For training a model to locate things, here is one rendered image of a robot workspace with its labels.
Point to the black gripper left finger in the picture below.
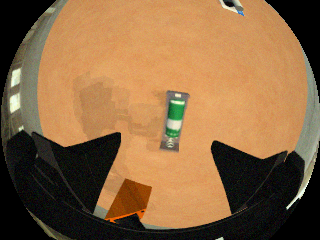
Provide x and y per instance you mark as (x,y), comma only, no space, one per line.
(84,166)

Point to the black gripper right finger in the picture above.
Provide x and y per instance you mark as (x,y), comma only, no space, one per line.
(241,174)

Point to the green and white battery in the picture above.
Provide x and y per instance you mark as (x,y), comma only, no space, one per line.
(174,117)

